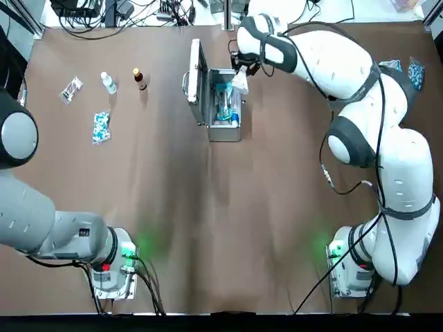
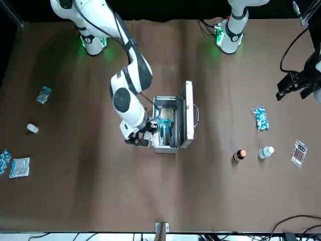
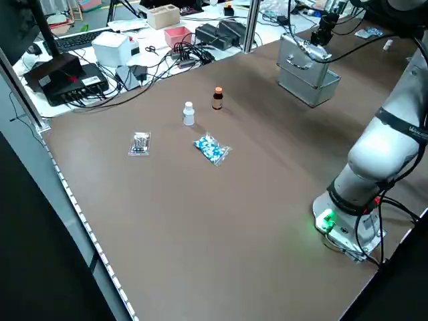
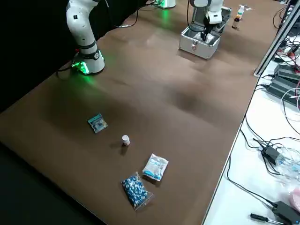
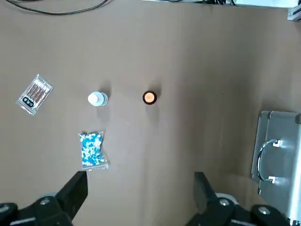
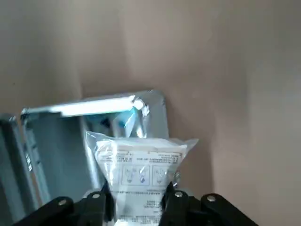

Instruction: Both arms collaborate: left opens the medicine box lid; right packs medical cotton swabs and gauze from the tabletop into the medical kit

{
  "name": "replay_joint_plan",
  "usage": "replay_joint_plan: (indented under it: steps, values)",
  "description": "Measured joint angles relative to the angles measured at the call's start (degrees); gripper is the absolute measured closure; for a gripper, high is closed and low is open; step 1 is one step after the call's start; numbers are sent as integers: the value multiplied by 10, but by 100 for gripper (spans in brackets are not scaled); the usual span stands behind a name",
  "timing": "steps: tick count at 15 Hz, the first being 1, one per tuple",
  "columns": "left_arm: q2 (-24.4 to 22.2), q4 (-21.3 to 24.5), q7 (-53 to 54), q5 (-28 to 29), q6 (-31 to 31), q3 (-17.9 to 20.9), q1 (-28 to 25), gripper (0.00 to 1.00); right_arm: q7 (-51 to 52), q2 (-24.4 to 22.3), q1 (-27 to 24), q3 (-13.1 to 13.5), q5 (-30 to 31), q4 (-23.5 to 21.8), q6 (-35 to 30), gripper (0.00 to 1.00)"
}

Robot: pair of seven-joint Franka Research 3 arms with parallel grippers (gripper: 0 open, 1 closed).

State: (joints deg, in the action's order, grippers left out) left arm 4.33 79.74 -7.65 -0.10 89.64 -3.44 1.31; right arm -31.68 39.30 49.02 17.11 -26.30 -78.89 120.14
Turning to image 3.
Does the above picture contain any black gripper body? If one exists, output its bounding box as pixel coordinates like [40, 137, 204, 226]
[314, 13, 337, 36]

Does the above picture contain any silver aluminium case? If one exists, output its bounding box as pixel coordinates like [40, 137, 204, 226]
[276, 32, 342, 108]

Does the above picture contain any pink box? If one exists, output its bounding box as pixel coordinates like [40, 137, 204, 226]
[164, 26, 193, 49]

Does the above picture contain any wooden box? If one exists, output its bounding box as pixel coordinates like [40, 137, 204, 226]
[146, 4, 182, 30]

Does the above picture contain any white box appliance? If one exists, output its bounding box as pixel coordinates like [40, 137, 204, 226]
[91, 31, 141, 68]

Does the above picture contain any clear plastic bag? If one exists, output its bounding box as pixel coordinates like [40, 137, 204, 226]
[259, 0, 289, 17]

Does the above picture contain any black power brick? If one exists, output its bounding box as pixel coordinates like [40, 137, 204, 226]
[217, 19, 249, 46]
[195, 23, 232, 50]

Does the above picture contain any brown bottle orange cap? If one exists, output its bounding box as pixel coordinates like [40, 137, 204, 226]
[211, 86, 224, 112]

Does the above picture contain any black power strip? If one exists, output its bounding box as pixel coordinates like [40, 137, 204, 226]
[169, 41, 215, 70]

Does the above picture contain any translucent white bottle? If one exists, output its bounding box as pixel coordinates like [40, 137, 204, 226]
[182, 101, 196, 127]

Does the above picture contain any black plug adapter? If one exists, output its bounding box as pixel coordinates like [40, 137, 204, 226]
[131, 64, 148, 84]

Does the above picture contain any grey power adapter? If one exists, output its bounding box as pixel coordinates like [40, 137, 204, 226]
[115, 65, 141, 91]

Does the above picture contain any black tripod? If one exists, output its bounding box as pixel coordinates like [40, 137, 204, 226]
[106, 0, 141, 27]

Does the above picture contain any black keyboard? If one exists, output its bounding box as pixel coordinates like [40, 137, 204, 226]
[53, 30, 103, 51]

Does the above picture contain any black monitor stand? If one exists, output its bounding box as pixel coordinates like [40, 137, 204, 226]
[23, 0, 84, 93]

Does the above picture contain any black monitor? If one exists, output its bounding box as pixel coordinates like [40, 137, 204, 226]
[0, 0, 41, 66]

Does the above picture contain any black cable silver connector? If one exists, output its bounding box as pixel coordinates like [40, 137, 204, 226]
[288, 0, 407, 64]

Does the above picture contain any aluminium post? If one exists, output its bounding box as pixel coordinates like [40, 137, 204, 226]
[243, 0, 260, 54]

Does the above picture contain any black base cable bundle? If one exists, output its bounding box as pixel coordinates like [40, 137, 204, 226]
[354, 195, 421, 268]

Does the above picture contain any black network switch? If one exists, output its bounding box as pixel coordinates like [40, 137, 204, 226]
[45, 63, 110, 107]

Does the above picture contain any aluminium frame rail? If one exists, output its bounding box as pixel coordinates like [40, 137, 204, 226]
[0, 46, 51, 132]

